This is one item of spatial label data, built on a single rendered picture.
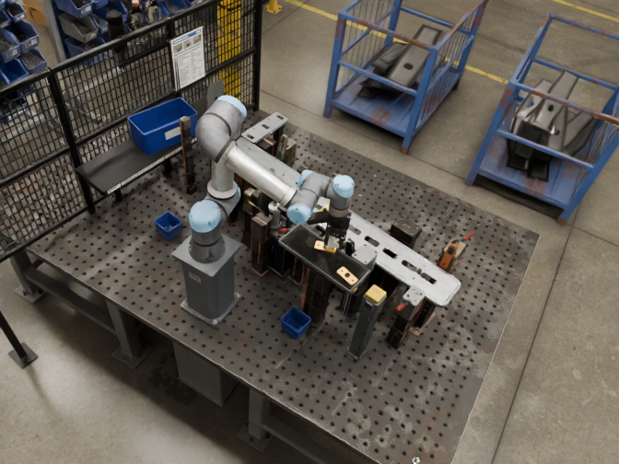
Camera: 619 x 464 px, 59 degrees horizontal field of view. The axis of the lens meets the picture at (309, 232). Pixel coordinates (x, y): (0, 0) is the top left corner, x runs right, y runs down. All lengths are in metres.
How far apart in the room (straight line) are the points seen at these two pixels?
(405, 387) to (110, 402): 1.59
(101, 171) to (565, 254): 3.15
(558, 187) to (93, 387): 3.50
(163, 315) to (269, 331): 0.49
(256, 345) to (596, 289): 2.56
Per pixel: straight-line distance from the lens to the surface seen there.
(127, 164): 2.78
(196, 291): 2.39
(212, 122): 1.83
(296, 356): 2.46
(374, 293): 2.13
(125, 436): 3.12
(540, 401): 3.55
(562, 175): 4.69
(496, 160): 4.56
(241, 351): 2.47
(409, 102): 4.88
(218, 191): 2.14
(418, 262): 2.48
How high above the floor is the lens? 2.87
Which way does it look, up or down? 49 degrees down
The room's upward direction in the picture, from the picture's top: 8 degrees clockwise
